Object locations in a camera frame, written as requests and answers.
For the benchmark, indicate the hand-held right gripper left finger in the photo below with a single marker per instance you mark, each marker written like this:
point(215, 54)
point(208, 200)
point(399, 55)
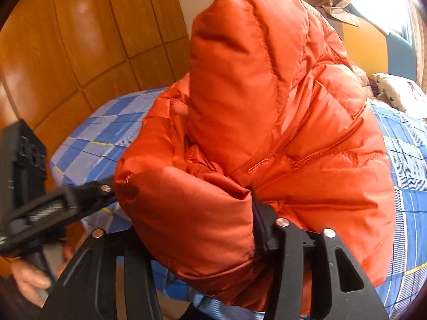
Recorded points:
point(100, 273)

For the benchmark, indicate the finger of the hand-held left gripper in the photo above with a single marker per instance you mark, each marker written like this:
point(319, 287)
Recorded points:
point(96, 193)

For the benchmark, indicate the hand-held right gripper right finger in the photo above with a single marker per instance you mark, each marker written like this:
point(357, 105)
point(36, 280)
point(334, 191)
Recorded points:
point(263, 231)

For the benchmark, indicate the orange down jacket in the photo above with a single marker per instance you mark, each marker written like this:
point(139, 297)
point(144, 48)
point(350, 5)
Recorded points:
point(250, 106)

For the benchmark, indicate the person's left hand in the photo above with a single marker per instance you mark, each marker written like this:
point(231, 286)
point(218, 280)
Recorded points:
point(28, 280)

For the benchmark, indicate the blue checkered bed sheet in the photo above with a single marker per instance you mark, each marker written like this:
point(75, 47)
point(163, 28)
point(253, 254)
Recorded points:
point(110, 123)

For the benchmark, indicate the wooden panelled wardrobe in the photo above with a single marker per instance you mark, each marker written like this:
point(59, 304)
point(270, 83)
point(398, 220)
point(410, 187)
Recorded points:
point(83, 40)

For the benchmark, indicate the white printed pillow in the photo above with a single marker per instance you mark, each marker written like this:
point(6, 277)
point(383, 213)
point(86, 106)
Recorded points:
point(400, 93)

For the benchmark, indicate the grey yellow blue headboard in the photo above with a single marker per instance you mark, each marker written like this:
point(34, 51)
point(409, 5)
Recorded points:
point(363, 50)

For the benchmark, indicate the pale cloth on headboard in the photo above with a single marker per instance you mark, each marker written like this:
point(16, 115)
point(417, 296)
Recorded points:
point(340, 11)

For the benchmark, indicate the pale patterned curtain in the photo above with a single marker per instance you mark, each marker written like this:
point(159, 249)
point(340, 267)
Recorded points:
point(418, 40)

